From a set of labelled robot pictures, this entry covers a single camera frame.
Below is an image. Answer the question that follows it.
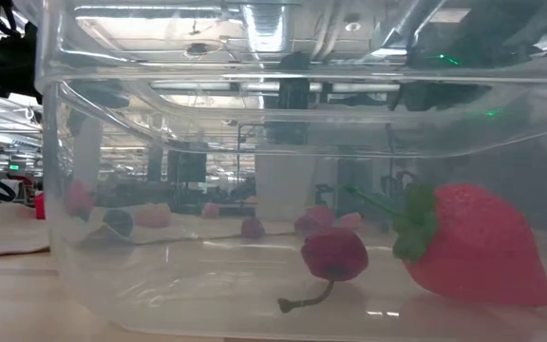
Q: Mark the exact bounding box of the small pink toy fruit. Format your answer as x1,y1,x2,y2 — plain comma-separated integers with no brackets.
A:
200,201,221,219
337,212,364,230

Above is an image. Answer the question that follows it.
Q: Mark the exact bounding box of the red toy cherry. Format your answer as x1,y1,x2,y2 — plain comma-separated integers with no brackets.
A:
293,204,336,237
276,227,369,314
240,217,266,239

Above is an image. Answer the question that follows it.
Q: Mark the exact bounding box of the red toy strawberry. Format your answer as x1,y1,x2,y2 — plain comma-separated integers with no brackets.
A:
342,182,547,309

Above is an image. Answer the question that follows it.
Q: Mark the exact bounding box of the black monitor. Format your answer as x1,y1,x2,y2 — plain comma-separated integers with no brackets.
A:
166,150,208,184

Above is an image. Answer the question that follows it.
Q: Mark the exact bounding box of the clear plastic container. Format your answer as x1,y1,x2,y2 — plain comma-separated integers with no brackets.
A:
34,0,547,342

